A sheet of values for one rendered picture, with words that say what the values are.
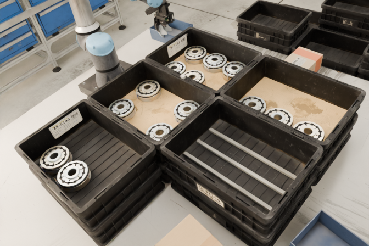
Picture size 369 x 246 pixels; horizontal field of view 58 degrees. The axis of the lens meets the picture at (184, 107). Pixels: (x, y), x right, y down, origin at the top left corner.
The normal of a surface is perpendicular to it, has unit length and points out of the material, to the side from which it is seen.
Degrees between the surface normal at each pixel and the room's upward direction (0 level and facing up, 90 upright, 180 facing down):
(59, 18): 90
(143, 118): 0
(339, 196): 0
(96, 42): 4
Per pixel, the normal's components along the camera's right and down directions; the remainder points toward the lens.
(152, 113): -0.11, -0.72
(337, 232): -0.76, 0.51
